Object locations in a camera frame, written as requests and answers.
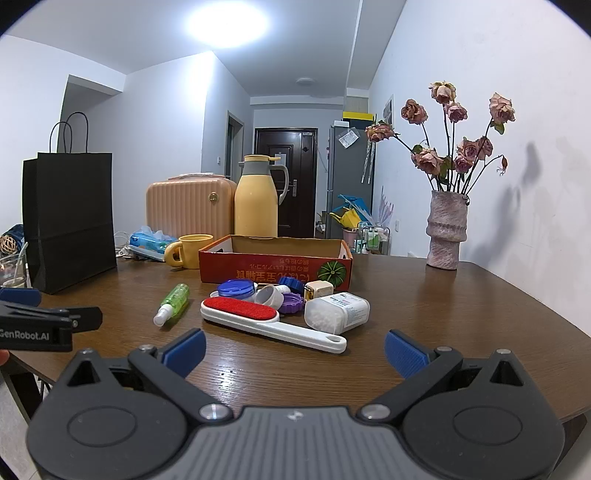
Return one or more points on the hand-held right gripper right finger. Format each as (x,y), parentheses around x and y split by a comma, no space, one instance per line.
(404,355)

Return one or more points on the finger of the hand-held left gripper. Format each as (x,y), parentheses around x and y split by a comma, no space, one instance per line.
(87,318)
(18,296)

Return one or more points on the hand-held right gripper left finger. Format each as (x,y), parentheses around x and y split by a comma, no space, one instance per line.
(187,350)

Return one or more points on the green spray bottle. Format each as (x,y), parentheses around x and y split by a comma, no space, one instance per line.
(175,297)

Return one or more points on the white red lint brush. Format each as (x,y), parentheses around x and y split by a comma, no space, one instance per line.
(240,310)

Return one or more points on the blue round lid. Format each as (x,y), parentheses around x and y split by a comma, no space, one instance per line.
(236,287)

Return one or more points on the clear cotton swab box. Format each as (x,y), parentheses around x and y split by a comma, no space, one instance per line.
(332,316)

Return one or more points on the white ribbed jar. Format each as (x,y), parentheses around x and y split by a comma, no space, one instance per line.
(270,297)

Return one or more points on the beige cube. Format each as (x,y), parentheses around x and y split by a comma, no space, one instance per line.
(319,290)

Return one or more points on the purple toothed bottle cap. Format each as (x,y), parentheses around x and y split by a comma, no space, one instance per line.
(293,304)

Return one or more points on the red printed cardboard box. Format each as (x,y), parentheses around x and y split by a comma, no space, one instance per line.
(277,272)

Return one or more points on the white tube with blue cap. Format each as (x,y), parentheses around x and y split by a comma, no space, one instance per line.
(291,281)

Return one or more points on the person's left hand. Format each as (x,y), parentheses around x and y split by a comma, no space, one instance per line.
(4,357)

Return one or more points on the glass cup with straw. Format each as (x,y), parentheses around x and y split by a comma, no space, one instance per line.
(11,272)

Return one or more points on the wicker ball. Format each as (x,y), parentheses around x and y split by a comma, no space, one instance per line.
(7,243)

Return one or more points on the black paper bag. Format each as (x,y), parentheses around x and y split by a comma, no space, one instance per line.
(69,221)

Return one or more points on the yellow mug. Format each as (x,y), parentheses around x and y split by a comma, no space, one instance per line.
(194,251)

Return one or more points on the blue tissue pack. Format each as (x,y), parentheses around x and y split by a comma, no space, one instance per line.
(150,240)

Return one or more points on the pink bucket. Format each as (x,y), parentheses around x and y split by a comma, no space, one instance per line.
(348,236)

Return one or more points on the pink textured vase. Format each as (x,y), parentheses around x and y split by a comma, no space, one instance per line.
(445,230)

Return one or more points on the orange ribbed suitcase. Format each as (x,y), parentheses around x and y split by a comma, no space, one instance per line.
(189,207)

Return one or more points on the yellow watering can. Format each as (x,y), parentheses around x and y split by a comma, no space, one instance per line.
(347,219)

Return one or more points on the blue folding rack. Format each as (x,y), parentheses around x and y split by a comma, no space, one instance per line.
(353,201)

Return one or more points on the yellow thermos jug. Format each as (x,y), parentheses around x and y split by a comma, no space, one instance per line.
(256,203)

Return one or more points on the dark brown entrance door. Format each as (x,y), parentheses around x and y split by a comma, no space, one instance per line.
(295,203)

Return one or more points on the grey fridge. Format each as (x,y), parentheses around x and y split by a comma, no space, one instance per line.
(346,175)

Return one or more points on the hanging folded umbrellas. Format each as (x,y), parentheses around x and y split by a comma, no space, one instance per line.
(368,161)

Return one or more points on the bunch of dried roses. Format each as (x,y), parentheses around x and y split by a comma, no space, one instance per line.
(431,159)

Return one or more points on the paper sheet on door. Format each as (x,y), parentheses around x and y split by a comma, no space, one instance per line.
(280,158)

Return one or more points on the clear plastic bag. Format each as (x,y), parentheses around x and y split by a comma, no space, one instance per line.
(348,138)

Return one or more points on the yellow black box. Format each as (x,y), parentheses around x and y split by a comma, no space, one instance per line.
(358,117)

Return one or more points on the small round ceiling lamp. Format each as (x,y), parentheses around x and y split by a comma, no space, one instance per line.
(305,81)

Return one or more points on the bright ceiling light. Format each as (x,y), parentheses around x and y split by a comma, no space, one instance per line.
(226,23)

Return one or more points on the purple wall sticker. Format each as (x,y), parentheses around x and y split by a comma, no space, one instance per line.
(384,207)

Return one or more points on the grey side door frame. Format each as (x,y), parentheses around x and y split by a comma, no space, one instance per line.
(233,138)

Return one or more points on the wall poster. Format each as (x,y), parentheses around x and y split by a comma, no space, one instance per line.
(388,110)

